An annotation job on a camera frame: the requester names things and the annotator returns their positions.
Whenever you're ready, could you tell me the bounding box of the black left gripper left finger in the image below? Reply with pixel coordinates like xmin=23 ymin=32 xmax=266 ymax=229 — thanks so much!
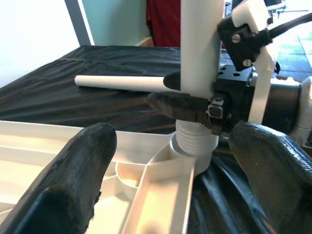
xmin=0 ymin=122 xmax=118 ymax=234

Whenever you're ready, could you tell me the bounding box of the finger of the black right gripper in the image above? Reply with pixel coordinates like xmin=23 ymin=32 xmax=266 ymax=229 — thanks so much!
xmin=147 ymin=92 xmax=226 ymax=135
xmin=163 ymin=71 xmax=182 ymax=90

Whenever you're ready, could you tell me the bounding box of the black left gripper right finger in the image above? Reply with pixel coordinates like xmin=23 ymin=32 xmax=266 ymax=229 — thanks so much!
xmin=228 ymin=121 xmax=312 ymax=234

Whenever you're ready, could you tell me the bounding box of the white plastic table leg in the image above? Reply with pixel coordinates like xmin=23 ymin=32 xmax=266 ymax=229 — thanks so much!
xmin=74 ymin=75 xmax=167 ymax=93
xmin=175 ymin=0 xmax=225 ymax=156

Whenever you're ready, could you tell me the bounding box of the white plastic table top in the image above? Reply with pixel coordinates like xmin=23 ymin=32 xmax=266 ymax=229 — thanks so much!
xmin=0 ymin=119 xmax=220 ymax=234

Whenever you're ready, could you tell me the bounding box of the dark red cloth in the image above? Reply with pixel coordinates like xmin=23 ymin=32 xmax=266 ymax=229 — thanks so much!
xmin=145 ymin=0 xmax=182 ymax=48

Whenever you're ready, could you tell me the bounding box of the black plastic table cover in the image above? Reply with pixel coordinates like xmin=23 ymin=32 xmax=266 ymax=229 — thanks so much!
xmin=0 ymin=45 xmax=312 ymax=234

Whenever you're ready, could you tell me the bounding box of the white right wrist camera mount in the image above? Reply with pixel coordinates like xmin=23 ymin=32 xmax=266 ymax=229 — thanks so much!
xmin=216 ymin=0 xmax=281 ymax=124

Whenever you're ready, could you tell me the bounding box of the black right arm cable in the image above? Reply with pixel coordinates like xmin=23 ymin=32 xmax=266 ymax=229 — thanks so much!
xmin=258 ymin=11 xmax=312 ymax=46

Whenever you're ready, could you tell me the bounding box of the grey door frame post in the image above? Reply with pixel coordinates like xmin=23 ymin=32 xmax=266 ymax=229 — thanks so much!
xmin=64 ymin=0 xmax=96 ymax=47

